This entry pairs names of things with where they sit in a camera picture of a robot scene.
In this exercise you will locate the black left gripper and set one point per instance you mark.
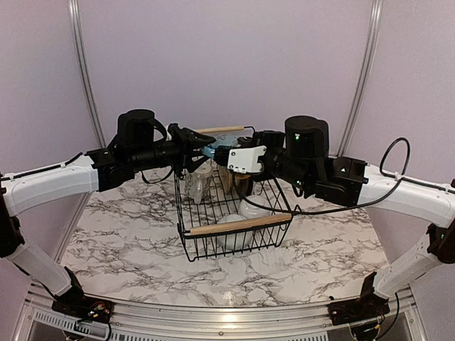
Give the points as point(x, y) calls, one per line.
point(186, 136)

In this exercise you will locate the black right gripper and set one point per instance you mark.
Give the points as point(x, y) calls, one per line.
point(259, 136)

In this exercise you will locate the patterned mug yellow inside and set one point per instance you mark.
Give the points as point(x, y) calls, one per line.
point(197, 183)

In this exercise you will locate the blue mug yellow inside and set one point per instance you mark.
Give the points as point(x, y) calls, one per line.
point(219, 151)

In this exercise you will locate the cream gold rimmed plate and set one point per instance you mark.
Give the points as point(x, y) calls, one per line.
point(239, 183)

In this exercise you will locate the black wire dish rack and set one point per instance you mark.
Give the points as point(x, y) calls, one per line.
point(200, 237)

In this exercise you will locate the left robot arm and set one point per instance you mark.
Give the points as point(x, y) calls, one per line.
point(141, 143)

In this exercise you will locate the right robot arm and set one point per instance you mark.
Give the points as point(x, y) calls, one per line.
point(299, 156)

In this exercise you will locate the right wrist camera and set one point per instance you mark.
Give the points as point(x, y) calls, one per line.
point(246, 160)

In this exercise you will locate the right aluminium frame post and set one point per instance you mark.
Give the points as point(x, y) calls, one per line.
point(371, 42)

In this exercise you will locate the aluminium frame post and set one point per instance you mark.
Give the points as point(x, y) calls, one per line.
point(371, 42)
point(76, 26)

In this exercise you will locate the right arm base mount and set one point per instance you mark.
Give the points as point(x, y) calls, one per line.
point(357, 309)

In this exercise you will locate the left aluminium frame post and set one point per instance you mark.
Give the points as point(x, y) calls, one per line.
point(76, 26)

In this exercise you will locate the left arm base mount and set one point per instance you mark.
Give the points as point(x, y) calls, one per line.
point(88, 308)

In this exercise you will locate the front aluminium rail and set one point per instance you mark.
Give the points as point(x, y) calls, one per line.
point(146, 321)

